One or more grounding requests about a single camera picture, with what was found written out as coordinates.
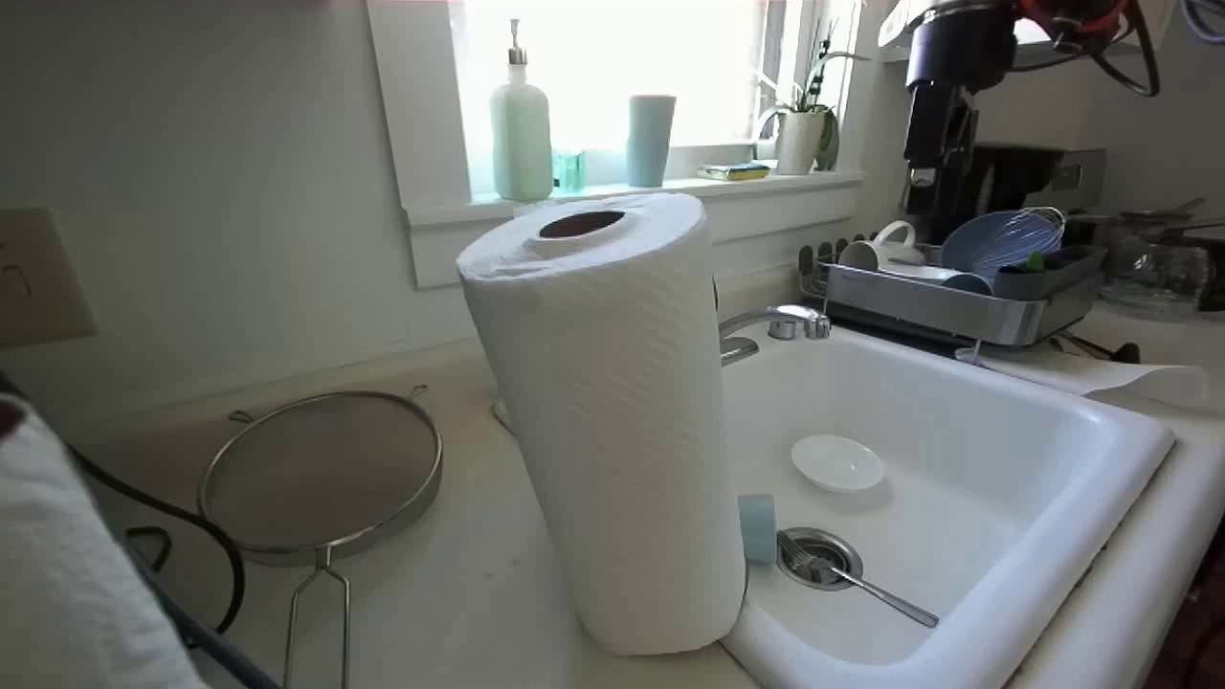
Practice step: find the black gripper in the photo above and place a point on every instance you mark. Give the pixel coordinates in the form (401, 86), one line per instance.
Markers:
(941, 136)

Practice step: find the white paper towel roll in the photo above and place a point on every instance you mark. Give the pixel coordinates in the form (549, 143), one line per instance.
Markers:
(614, 421)

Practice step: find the white textured towel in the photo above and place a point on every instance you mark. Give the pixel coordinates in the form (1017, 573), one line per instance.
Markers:
(64, 576)

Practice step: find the black coffee maker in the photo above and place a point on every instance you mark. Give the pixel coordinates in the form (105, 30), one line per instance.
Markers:
(1038, 178)

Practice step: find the blue bowl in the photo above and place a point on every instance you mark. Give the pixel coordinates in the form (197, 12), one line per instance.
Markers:
(999, 244)

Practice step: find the white mug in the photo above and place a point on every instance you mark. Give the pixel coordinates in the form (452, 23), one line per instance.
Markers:
(881, 252)

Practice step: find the potted plant in white pot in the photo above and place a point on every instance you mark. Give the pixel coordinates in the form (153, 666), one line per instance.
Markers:
(800, 139)

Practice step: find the grey dish rack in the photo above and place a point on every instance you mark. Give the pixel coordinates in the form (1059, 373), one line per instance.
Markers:
(959, 307)

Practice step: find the green sponge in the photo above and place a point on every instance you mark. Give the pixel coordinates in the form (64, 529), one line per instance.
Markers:
(735, 171)

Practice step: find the chrome faucet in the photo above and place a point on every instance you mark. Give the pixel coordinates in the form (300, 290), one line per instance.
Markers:
(788, 322)

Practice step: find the clear glass jar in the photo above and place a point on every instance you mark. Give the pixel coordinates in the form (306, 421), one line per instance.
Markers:
(1154, 270)

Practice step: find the light blue cup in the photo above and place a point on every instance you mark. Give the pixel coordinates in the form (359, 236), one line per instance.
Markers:
(651, 139)

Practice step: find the small white dish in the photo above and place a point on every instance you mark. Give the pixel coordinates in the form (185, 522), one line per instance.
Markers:
(840, 464)

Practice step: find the white ceramic sink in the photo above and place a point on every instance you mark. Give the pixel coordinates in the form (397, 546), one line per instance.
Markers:
(1007, 485)

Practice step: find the small teal glass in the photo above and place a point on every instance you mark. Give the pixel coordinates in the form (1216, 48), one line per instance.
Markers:
(568, 171)

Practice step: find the pale green soap dispenser bottle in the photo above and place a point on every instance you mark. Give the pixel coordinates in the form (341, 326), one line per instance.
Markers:
(521, 139)

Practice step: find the metal sink drain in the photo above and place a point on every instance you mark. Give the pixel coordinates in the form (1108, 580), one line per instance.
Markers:
(817, 553)

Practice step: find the teal plastic cup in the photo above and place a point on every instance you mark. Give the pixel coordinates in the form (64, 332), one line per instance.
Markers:
(758, 529)

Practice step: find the metal spoon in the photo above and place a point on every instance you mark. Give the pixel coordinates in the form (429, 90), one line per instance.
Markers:
(895, 604)

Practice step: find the metal mesh strainer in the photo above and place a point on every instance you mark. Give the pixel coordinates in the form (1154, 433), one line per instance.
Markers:
(318, 471)

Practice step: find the beige wall outlet plate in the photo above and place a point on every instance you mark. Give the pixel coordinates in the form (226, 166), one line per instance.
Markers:
(39, 282)

